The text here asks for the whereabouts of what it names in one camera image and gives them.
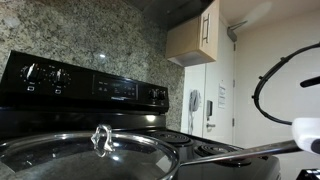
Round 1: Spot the black door lock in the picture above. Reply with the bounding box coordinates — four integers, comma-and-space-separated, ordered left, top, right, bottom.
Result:
205, 99, 214, 118

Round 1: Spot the white door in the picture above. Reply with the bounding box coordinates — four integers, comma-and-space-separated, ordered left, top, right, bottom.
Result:
203, 19, 234, 146

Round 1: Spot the grey door closer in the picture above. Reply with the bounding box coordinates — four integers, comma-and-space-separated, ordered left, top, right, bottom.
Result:
227, 19, 248, 43

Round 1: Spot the black stove knob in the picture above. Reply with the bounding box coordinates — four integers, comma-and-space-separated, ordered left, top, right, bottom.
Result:
148, 88, 158, 100
18, 63, 43, 86
157, 89, 167, 102
50, 68, 72, 88

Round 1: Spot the black coil burner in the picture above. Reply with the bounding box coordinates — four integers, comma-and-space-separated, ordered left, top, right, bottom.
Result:
193, 143, 253, 168
146, 130, 194, 148

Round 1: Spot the white paper sign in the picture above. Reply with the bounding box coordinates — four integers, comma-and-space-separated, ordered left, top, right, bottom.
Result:
217, 81, 227, 109

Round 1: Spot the black electric stove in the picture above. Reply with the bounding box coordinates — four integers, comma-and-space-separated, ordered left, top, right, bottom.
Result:
0, 49, 283, 180

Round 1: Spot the dark range hood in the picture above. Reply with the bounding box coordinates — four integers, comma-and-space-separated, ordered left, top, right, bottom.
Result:
124, 0, 214, 32

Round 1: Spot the stainless steel frying pan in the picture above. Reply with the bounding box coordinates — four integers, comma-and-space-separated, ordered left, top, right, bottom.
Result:
0, 131, 300, 180

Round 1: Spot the glass pan lid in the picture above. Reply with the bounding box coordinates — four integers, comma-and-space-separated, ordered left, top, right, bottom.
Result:
0, 123, 178, 180

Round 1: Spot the grey wall phone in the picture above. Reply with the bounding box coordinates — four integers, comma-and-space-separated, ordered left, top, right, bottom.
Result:
188, 89, 202, 134

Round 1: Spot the beige wall cabinet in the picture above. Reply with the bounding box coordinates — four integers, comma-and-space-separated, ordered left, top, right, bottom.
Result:
164, 0, 221, 68

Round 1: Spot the silver cabinet bar handle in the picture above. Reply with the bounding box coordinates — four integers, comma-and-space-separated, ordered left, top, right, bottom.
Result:
200, 12, 211, 46

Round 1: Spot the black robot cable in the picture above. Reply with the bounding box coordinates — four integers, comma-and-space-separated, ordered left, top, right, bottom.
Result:
252, 41, 320, 127

